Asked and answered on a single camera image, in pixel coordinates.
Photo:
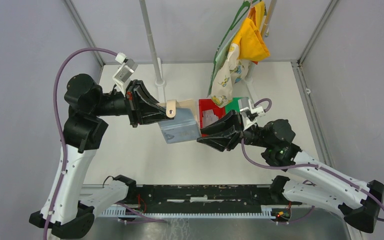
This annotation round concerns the white stand pole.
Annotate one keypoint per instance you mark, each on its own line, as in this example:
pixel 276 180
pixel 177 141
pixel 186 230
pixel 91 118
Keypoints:
pixel 156 61

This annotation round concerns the green plastic bin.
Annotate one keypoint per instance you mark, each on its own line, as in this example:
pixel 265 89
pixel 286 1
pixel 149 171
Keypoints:
pixel 237 104

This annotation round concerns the green clothes hanger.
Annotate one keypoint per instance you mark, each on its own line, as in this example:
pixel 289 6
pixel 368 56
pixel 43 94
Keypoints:
pixel 239 15

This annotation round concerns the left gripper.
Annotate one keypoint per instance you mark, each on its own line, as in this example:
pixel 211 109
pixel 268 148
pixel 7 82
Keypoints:
pixel 144 113

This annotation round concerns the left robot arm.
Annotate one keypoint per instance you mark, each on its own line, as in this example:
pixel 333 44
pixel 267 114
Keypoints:
pixel 65 214

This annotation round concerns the yellow cloth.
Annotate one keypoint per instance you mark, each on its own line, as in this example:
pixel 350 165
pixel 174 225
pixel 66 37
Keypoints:
pixel 248 43

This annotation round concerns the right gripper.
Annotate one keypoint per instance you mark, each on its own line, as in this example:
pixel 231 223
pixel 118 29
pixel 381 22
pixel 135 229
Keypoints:
pixel 220 143

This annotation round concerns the red plastic bin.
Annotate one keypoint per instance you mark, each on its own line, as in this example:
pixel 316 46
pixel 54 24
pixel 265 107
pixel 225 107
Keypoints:
pixel 206 104

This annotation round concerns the patterned white cloth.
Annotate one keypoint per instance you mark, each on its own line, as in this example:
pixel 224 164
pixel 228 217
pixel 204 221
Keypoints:
pixel 229 70

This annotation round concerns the white cards in red bin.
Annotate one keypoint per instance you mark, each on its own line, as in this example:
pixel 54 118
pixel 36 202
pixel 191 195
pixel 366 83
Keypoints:
pixel 208 118

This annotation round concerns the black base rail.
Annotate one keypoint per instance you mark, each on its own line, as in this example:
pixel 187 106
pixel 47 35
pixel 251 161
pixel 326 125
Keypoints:
pixel 203 199

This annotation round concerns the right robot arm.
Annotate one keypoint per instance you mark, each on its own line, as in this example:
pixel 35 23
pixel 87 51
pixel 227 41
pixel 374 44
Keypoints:
pixel 358 202

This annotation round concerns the tan leather card holder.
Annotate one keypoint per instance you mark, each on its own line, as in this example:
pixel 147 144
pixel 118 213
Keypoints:
pixel 183 125

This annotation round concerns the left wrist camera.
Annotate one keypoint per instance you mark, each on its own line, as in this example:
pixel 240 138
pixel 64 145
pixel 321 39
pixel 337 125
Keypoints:
pixel 122 76

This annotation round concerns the white cable duct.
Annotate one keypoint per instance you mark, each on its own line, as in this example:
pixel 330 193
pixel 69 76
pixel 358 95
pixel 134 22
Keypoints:
pixel 122 212

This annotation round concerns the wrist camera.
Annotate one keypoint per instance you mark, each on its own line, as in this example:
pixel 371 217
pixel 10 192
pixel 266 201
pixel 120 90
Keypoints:
pixel 122 76
pixel 251 109

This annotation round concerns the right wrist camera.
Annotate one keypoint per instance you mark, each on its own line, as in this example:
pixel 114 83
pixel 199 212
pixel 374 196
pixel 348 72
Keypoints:
pixel 251 109

